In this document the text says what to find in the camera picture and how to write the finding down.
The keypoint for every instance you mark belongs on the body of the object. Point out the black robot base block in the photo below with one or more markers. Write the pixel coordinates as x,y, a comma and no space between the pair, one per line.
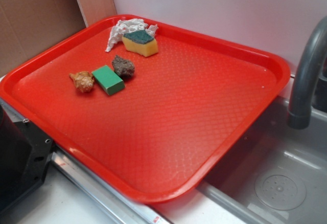
26,151

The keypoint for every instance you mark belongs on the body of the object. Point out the brown cardboard panel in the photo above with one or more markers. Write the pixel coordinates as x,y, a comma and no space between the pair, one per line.
29,27

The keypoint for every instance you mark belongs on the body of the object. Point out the crumpled white cloth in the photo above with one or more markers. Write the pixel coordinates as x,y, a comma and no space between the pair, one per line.
128,26

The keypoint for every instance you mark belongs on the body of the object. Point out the yellow sponge green scrubber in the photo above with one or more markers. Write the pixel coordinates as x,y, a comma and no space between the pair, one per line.
140,42

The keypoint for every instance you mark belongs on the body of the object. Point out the tan spiral seashell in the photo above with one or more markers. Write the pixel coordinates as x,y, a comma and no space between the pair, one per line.
83,81

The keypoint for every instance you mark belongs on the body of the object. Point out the grey brown rock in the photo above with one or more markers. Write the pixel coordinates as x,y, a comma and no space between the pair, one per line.
124,68

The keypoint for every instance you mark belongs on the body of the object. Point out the green rectangular block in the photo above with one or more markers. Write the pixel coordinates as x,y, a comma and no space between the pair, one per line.
109,81

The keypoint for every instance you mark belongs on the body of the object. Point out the red plastic tray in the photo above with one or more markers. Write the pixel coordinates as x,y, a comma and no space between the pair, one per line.
176,117

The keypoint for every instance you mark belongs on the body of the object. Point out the grey curved faucet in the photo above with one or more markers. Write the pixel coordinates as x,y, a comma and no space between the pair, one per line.
309,86

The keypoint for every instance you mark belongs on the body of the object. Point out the grey plastic sink basin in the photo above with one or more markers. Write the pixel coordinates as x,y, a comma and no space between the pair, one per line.
273,173

